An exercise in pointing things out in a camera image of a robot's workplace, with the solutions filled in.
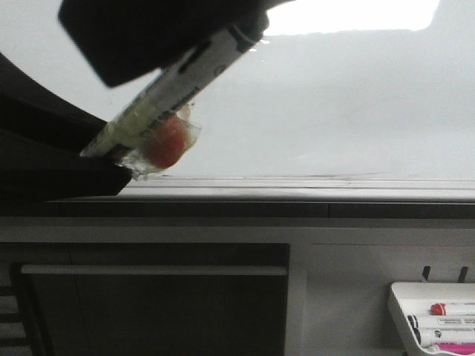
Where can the pink marker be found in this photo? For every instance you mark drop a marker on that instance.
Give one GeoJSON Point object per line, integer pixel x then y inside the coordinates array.
{"type": "Point", "coordinates": [457, 348]}

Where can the white marker tray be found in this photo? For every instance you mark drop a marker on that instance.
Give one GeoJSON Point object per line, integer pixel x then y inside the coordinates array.
{"type": "Point", "coordinates": [415, 299]}

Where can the black capped marker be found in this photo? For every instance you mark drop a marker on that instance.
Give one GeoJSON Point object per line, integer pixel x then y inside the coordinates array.
{"type": "Point", "coordinates": [434, 321]}
{"type": "Point", "coordinates": [427, 336]}

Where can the grey whiteboard ledge rail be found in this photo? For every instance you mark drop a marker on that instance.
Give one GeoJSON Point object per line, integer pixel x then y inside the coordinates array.
{"type": "Point", "coordinates": [278, 197]}

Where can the right black tray hook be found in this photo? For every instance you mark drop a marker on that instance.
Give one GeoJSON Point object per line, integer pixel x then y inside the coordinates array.
{"type": "Point", "coordinates": [462, 274]}

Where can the red capped marker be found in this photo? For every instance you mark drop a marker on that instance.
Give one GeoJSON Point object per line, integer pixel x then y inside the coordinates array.
{"type": "Point", "coordinates": [452, 309]}

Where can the black tray hook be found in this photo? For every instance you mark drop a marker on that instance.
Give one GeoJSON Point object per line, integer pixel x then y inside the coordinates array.
{"type": "Point", "coordinates": [462, 274]}
{"type": "Point", "coordinates": [425, 273]}

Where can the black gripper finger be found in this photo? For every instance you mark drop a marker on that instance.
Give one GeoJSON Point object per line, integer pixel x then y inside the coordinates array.
{"type": "Point", "coordinates": [42, 136]}
{"type": "Point", "coordinates": [123, 40]}

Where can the left black tray hook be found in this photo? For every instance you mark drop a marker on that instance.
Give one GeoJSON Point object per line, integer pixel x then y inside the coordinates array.
{"type": "Point", "coordinates": [425, 273]}

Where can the lower black capped marker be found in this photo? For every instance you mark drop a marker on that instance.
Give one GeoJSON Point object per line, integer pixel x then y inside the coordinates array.
{"type": "Point", "coordinates": [427, 336]}

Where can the upper black capped marker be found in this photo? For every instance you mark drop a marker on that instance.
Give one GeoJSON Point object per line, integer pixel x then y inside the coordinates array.
{"type": "Point", "coordinates": [434, 321]}

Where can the white black whiteboard marker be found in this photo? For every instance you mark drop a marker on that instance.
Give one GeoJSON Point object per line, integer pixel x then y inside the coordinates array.
{"type": "Point", "coordinates": [155, 130]}

